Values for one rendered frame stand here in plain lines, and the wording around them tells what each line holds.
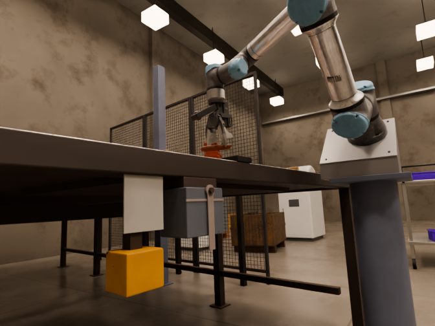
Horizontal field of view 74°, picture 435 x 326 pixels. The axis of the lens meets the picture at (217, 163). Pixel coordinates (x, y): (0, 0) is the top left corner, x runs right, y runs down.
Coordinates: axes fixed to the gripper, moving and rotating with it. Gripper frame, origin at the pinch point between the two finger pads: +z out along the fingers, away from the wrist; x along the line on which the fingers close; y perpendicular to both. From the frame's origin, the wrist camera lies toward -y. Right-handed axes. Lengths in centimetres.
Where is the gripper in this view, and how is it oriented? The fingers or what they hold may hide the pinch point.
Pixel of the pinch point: (215, 147)
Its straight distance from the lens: 120.1
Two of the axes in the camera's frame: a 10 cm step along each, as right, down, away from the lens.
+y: 7.9, 0.0, 6.1
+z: 0.8, 9.9, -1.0
